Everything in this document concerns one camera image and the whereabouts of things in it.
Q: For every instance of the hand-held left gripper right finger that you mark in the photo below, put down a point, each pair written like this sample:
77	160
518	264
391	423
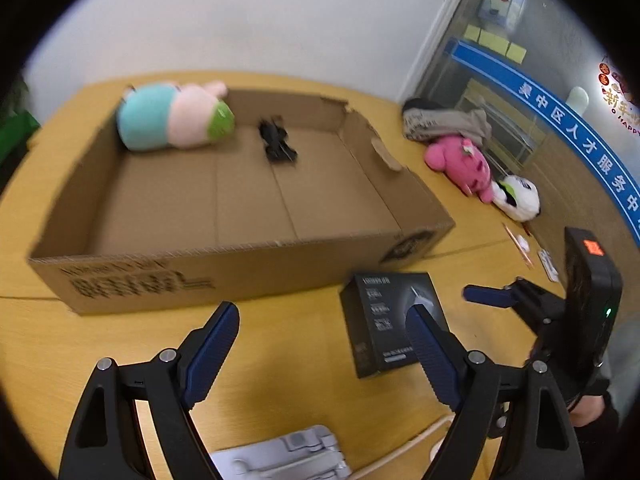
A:
430	360

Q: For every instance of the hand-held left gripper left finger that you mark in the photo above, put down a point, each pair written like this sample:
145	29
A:
212	355

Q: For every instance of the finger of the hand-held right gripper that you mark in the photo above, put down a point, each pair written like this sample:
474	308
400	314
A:
490	295

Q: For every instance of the black product box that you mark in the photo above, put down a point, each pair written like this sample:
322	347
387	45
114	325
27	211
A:
380	310

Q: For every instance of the brown cardboard box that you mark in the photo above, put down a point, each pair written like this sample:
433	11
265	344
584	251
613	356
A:
150	210

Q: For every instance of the small black toy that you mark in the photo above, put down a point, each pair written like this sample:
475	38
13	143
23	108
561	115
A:
275	142

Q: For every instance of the teal and pink plush pig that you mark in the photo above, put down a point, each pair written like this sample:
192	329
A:
150	120

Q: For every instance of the person's right hand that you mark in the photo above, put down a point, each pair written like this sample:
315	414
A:
589	410

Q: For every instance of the small white flat item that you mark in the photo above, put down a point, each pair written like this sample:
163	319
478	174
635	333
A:
549	264

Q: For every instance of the small white eraser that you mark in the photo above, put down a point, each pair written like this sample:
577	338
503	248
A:
523	242

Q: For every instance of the white and green plush toy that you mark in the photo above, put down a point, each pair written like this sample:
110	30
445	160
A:
525	205

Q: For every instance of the white folding stand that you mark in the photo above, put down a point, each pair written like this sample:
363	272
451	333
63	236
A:
280	460

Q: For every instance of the pink plush toy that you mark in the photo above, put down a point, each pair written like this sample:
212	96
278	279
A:
460	160

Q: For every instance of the grey patterned cloth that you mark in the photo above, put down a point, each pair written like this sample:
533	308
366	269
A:
450	122

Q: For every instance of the beige shelf rack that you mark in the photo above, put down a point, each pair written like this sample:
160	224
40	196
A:
500	115

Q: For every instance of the blue banner strip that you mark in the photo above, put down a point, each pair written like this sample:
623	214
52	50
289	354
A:
550	110

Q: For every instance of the white rounded object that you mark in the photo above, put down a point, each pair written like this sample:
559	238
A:
577	100

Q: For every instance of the red window decal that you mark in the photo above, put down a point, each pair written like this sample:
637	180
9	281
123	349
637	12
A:
617	95

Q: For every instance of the yellow sticky note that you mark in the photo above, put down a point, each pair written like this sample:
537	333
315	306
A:
471	32
515	53
492	40

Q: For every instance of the green flat object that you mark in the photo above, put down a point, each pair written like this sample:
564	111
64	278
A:
15	132

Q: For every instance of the grey door frame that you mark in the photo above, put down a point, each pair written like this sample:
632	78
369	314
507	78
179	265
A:
440	25

